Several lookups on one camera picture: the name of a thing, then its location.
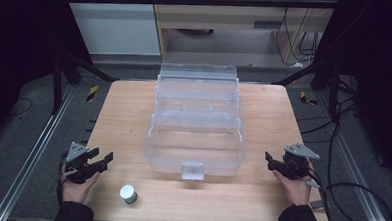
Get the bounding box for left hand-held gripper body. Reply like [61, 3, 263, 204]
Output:
[60, 141, 109, 186]

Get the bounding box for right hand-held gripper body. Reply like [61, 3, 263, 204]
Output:
[266, 142, 322, 182]

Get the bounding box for clear plastic storage box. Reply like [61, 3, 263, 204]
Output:
[140, 61, 252, 184]

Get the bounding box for person's left hand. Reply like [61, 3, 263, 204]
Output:
[59, 164, 101, 206]

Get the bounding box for person's right hand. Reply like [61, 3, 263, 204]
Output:
[270, 159, 316, 208]

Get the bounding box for yellow black striped tape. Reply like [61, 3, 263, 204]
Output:
[85, 84, 100, 104]
[299, 90, 320, 107]

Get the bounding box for black metal stand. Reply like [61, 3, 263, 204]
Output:
[269, 43, 365, 123]
[49, 47, 121, 119]

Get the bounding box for white cabinet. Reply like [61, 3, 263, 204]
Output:
[57, 0, 164, 59]

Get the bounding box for wooden desk cabinet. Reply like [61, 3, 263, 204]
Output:
[147, 0, 339, 69]

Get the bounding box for black horizontal bar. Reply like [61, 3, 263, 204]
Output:
[48, 0, 340, 16]

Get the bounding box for aluminium floor rail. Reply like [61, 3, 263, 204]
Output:
[308, 92, 392, 221]
[0, 80, 78, 221]

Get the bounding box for black cable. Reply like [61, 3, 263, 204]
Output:
[304, 94, 392, 221]

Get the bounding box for hanging black cables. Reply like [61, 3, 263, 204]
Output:
[273, 0, 327, 69]

